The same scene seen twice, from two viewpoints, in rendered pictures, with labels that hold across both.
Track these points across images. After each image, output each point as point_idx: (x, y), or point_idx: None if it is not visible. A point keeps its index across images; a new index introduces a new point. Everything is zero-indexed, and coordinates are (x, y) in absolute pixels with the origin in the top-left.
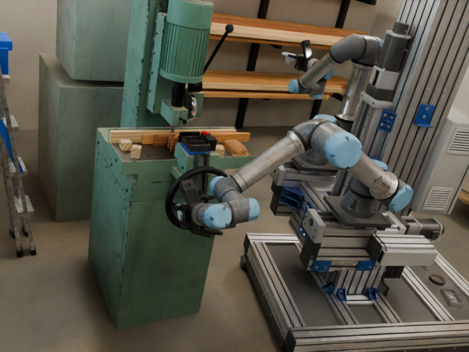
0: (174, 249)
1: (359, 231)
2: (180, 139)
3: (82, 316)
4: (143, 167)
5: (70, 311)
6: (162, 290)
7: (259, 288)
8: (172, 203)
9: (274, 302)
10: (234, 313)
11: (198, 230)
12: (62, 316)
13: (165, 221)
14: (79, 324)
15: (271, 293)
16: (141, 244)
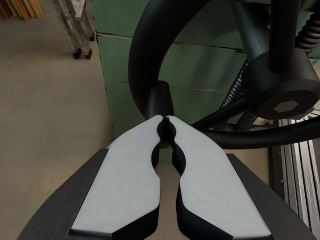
0: (187, 121)
1: None
2: None
3: (96, 134)
4: None
5: (89, 125)
6: (165, 148)
7: (279, 168)
8: (153, 86)
9: (297, 212)
10: None
11: (231, 127)
12: (80, 128)
13: (177, 85)
14: (89, 142)
15: (295, 195)
16: (133, 107)
